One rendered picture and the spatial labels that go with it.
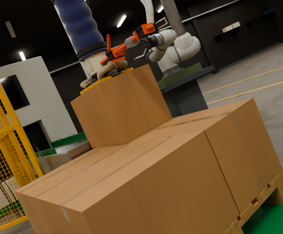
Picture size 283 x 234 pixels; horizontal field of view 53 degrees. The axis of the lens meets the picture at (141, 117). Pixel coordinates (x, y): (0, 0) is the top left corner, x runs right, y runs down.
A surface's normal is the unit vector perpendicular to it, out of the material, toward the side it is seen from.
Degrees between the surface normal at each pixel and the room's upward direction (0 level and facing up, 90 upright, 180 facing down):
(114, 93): 90
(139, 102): 90
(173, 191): 90
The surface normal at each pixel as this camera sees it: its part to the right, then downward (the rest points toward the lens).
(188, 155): 0.54, -0.17
